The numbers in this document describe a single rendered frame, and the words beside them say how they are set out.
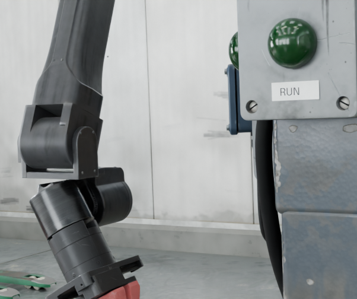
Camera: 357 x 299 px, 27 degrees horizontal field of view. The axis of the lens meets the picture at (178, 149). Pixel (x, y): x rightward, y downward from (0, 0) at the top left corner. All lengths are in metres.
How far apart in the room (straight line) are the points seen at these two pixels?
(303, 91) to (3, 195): 7.53
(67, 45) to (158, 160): 5.89
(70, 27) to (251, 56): 0.41
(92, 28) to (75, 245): 0.24
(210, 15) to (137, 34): 0.75
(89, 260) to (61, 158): 0.11
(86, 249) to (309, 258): 0.34
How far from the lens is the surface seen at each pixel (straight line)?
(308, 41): 0.44
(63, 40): 0.84
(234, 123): 0.96
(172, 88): 6.60
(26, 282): 5.52
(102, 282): 0.77
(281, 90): 0.45
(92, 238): 0.80
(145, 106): 6.75
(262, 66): 0.46
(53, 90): 0.82
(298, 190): 0.50
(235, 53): 0.48
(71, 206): 0.81
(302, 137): 0.50
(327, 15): 0.45
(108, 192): 0.86
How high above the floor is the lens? 1.25
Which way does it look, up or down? 3 degrees down
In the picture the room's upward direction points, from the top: 2 degrees counter-clockwise
